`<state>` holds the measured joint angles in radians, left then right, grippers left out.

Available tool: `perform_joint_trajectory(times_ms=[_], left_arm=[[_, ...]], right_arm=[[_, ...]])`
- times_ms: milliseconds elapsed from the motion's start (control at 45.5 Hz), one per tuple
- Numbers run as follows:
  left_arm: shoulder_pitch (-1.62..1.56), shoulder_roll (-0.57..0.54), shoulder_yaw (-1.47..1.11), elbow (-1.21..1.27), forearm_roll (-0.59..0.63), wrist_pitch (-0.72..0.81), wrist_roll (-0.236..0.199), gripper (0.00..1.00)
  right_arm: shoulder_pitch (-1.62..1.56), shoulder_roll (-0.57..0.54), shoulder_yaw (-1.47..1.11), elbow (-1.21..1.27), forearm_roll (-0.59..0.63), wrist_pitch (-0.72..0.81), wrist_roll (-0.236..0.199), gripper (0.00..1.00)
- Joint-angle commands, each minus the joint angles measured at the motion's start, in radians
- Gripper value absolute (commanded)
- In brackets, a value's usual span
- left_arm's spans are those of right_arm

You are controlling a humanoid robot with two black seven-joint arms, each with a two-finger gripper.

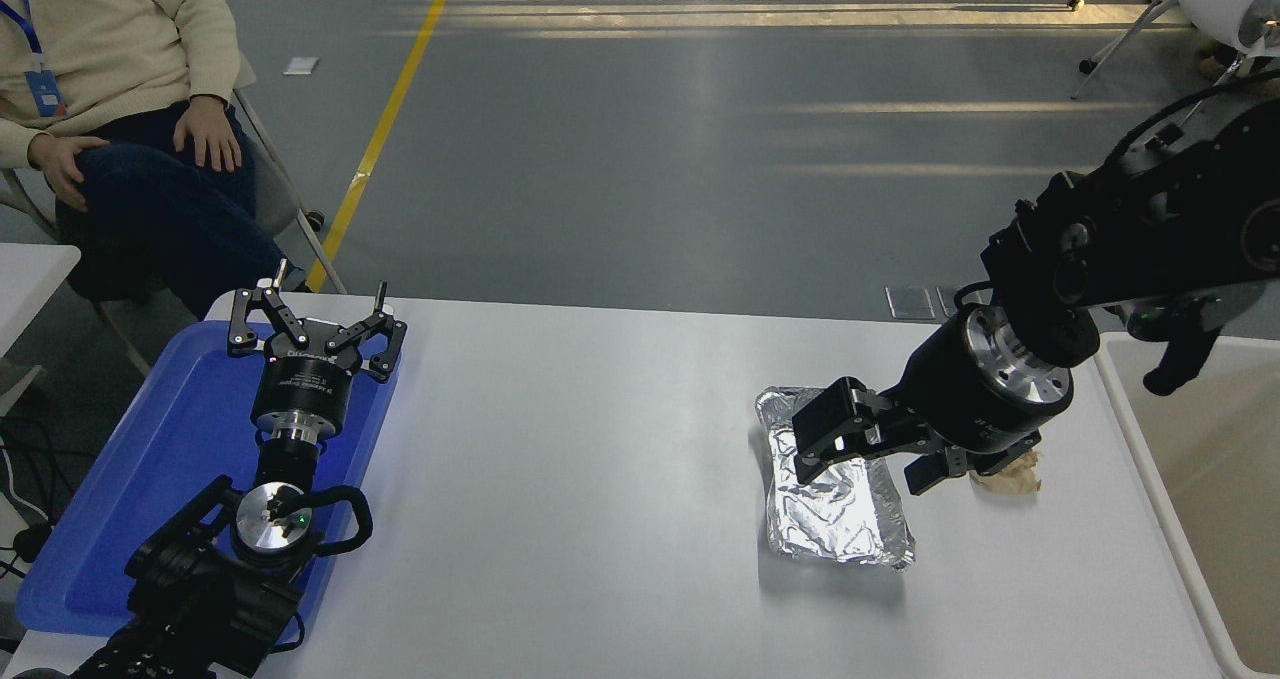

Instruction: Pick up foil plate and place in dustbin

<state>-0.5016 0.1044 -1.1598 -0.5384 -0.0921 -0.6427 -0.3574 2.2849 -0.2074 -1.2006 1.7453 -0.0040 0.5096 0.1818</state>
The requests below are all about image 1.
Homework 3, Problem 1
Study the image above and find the person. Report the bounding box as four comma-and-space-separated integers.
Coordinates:
0, 0, 296, 322

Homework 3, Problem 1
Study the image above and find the blue plastic tray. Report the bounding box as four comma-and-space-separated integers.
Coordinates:
15, 319, 401, 650

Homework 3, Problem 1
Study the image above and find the black floor cable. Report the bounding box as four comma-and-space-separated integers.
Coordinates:
0, 414, 61, 520

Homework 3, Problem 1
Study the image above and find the small white side table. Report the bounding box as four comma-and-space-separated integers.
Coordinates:
0, 244, 81, 415

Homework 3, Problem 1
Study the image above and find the person's right hand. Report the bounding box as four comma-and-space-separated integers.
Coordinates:
28, 134, 111, 212

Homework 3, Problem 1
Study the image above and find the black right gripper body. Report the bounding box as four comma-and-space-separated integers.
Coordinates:
876, 321, 1046, 460

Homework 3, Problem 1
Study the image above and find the silver foil tray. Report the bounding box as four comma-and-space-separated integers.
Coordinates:
755, 387, 916, 572

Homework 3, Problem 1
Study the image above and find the blue lanyard badge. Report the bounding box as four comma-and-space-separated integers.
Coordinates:
5, 0, 67, 121

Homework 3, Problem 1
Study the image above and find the grey folding chair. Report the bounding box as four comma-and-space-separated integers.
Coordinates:
0, 54, 349, 378

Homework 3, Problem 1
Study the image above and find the person's left hand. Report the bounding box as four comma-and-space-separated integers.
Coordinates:
173, 96, 243, 173

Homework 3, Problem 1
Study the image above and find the large pale bin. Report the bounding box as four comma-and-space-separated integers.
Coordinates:
1093, 331, 1280, 679

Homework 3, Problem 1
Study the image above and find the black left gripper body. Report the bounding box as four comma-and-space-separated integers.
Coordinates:
250, 317, 361, 422

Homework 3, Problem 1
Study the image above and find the crumpled tan paper ball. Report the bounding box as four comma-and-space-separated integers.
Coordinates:
975, 444, 1043, 495

